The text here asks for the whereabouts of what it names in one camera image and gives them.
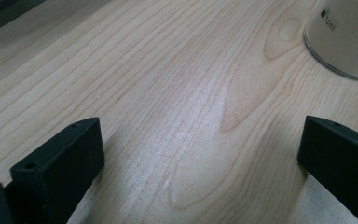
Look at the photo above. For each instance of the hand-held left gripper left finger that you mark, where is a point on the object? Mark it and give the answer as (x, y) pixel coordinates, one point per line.
(59, 161)

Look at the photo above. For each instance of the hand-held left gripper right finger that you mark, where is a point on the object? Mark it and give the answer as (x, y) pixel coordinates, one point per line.
(341, 161)

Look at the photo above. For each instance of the white-lid glass jar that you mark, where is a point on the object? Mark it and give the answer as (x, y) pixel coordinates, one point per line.
(345, 37)

